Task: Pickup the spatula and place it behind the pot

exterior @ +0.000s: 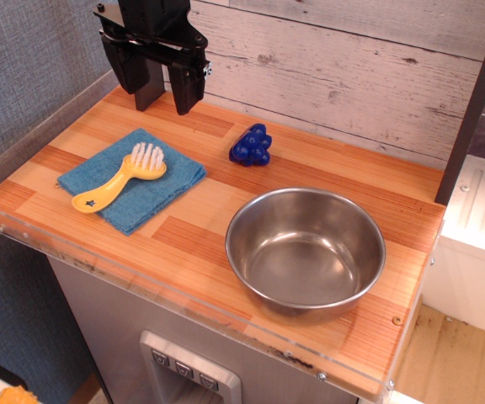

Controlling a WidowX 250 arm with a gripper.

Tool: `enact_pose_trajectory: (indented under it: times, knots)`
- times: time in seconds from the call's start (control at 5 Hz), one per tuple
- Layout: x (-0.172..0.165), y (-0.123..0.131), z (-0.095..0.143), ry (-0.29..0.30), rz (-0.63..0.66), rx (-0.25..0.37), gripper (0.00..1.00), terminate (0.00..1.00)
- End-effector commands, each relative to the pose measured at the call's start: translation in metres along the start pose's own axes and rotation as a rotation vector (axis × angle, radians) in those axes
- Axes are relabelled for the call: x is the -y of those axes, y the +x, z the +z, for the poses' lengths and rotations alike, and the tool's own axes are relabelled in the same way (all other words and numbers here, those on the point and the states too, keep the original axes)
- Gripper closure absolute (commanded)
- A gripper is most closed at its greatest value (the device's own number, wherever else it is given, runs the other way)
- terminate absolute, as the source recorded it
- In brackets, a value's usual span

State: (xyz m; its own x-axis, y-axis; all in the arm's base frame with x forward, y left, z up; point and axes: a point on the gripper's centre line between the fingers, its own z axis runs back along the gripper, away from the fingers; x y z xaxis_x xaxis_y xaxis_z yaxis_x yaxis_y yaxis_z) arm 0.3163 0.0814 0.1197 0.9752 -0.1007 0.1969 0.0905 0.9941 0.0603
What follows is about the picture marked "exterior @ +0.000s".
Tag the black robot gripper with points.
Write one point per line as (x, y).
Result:
(160, 31)

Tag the yellow brush with white bristles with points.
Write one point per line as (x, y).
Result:
(146, 162)

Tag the blue cloth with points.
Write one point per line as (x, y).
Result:
(140, 200)

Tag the silver metal bowl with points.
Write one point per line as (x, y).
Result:
(305, 254)

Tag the blue toy grape bunch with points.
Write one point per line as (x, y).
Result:
(252, 147)

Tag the grey toy fridge cabinet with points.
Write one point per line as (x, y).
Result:
(112, 321)

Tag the silver ice dispenser panel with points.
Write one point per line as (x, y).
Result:
(177, 375)

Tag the orange object bottom left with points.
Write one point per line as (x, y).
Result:
(17, 395)

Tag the dark grey right post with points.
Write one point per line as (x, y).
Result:
(463, 140)

